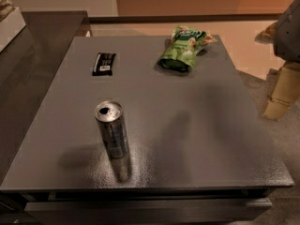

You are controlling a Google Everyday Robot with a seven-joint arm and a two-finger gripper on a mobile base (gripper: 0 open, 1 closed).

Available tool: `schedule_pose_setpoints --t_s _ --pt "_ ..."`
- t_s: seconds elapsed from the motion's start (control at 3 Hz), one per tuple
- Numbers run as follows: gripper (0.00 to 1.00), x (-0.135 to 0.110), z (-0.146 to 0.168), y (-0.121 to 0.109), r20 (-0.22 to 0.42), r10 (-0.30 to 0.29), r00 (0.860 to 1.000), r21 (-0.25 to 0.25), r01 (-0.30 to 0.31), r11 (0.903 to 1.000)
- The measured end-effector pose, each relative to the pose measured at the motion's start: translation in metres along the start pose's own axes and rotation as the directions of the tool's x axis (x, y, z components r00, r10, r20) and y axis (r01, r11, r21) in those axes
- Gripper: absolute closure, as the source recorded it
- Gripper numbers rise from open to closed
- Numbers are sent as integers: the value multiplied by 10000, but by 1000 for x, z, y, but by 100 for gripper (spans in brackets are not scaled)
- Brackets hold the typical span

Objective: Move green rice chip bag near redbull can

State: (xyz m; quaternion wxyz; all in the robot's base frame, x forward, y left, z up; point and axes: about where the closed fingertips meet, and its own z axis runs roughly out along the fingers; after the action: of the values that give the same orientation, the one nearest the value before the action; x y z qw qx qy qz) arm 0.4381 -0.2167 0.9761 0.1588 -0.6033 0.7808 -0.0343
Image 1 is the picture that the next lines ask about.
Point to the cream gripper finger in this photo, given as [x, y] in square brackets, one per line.
[285, 92]

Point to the green rice chip bag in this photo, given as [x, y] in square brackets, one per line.
[186, 42]

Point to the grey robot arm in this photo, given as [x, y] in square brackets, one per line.
[286, 46]

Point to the silver redbull can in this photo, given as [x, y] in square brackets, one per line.
[111, 122]

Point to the grey cabinet drawer front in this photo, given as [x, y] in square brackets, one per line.
[147, 212]

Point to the black snack bar wrapper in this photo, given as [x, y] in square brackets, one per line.
[104, 64]

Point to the white box with snacks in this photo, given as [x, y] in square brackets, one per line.
[11, 22]

